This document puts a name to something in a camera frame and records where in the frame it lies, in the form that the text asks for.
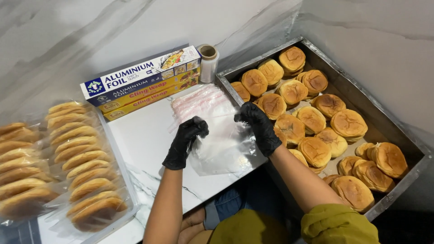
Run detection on person's left hand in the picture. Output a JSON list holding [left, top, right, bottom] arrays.
[[162, 116, 210, 171]]

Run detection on person's right hand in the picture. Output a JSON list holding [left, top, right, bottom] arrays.
[[234, 102, 283, 157]]

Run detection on clear plastic zip bag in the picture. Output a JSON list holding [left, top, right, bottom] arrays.
[[187, 113, 259, 177]]

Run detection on stack of clear zip bags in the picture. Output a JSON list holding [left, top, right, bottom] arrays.
[[169, 84, 238, 133]]

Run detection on yellow wrap box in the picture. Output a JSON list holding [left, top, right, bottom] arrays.
[[103, 78, 199, 122], [98, 69, 201, 114]]

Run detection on clear stretch film roll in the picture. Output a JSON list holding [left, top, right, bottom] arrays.
[[196, 44, 220, 84]]

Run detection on heap of loose burger buns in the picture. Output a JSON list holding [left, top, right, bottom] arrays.
[[230, 46, 409, 213]]

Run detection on person's blue jeans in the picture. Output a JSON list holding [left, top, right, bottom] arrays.
[[203, 169, 287, 231]]

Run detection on white blue foil box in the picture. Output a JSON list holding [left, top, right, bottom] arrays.
[[80, 45, 203, 106]]

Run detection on clear plastic tray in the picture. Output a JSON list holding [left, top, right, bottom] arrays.
[[0, 100, 142, 244]]

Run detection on person's bare leg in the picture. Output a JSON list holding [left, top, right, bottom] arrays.
[[178, 207, 213, 244]]

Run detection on rows of bagged burger buns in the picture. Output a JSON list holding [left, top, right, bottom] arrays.
[[0, 101, 129, 234]]

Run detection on person's olive green top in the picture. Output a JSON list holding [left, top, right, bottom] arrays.
[[208, 203, 381, 244]]

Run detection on large metal baking tray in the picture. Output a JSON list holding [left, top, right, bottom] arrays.
[[215, 35, 434, 223]]

